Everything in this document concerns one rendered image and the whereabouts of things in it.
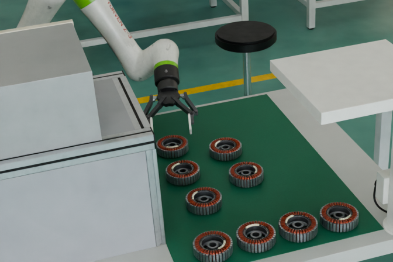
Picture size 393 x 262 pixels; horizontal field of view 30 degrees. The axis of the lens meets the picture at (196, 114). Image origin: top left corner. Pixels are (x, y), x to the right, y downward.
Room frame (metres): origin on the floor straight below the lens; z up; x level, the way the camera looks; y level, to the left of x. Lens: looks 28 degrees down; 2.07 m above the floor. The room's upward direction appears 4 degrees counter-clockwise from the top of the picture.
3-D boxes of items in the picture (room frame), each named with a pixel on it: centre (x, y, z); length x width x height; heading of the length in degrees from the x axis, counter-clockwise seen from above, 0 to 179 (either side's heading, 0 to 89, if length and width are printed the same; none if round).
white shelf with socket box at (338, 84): (1.80, -0.44, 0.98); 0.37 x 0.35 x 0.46; 104
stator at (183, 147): (2.22, 0.09, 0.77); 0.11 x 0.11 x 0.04
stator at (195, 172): (2.04, 0.06, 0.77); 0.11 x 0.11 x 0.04
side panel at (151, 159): (1.83, 0.16, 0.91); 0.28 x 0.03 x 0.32; 14
